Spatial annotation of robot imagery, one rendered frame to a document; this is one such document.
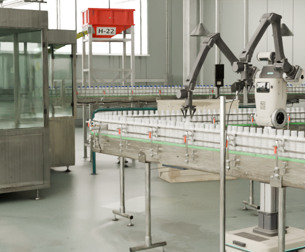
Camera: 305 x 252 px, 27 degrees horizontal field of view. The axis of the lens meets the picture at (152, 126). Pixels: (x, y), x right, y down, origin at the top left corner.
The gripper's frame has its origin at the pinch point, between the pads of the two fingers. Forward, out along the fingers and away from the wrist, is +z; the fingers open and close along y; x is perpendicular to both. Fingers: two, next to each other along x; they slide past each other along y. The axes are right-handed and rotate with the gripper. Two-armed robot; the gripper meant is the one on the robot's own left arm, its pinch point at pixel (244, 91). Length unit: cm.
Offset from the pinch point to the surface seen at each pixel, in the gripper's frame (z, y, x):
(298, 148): 34, -18, -66
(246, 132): 27.3, -16.6, -18.7
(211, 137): 32.6, -17.4, 16.3
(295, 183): 56, -20, -65
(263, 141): 32, -17, -36
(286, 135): 27, -16, -54
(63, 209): 137, 18, 317
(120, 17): -130, 314, 654
